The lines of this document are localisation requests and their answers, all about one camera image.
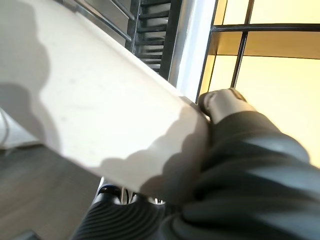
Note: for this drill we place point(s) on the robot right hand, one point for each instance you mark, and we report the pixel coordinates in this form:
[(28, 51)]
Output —
[(250, 187)]

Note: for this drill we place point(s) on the cream round plate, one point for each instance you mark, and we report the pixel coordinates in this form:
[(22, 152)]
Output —
[(100, 100)]

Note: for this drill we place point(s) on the stainless steel sink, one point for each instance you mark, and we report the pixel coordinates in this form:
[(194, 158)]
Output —
[(180, 50)]

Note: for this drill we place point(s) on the black dish drying rack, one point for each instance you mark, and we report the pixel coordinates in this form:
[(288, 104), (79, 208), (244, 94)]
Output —
[(152, 37)]

